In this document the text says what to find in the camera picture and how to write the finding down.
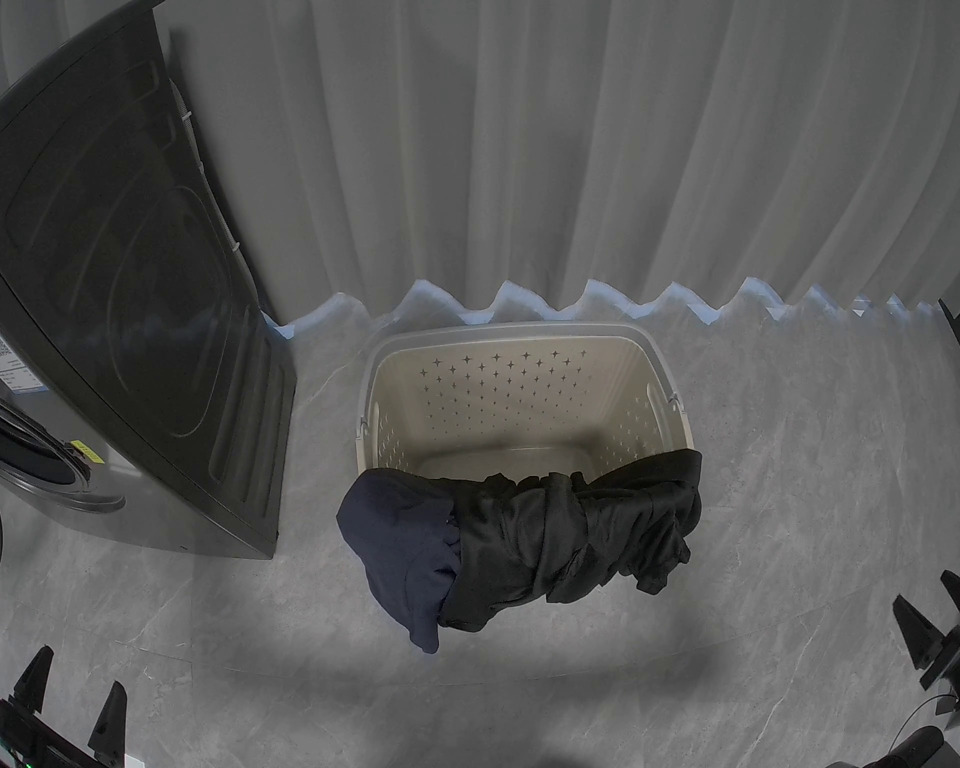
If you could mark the grey washing machine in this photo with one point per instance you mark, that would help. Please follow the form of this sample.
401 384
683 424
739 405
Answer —
142 315

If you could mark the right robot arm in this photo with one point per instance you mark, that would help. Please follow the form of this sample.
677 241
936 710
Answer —
911 750

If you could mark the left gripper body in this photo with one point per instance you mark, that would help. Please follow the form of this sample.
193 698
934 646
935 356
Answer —
52 739

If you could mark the cream laundry basket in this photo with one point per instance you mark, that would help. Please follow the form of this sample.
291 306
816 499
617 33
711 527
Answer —
517 405

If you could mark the dark blue garment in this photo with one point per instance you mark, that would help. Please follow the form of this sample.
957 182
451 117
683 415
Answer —
397 547

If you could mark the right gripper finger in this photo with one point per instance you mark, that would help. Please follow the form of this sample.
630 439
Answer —
919 634
952 596

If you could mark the black garment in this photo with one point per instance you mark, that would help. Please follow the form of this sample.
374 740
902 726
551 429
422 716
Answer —
555 536

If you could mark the white curtain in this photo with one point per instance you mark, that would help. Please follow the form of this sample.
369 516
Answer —
570 150

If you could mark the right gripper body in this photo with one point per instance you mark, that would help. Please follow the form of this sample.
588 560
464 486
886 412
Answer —
943 664

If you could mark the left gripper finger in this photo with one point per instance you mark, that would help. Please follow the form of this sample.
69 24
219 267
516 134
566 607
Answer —
109 724
36 682

